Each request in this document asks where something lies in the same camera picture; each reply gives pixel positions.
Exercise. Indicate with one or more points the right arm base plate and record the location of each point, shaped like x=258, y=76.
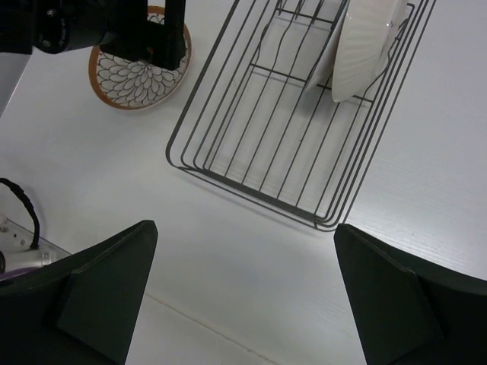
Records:
x=16, y=253

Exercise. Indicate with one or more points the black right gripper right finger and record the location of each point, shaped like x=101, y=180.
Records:
x=409, y=310

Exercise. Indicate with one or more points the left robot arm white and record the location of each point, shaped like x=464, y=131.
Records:
x=50, y=26

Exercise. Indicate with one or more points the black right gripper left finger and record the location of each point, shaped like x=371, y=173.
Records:
x=81, y=309

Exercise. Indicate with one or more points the grey wire dish rack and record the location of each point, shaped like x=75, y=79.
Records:
x=256, y=127

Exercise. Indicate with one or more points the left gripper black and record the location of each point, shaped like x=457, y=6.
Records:
x=123, y=26

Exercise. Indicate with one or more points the white plate orange sunburst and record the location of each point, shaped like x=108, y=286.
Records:
x=325, y=63

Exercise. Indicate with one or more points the floral plate orange rim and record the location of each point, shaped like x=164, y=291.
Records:
x=135, y=85
x=368, y=31

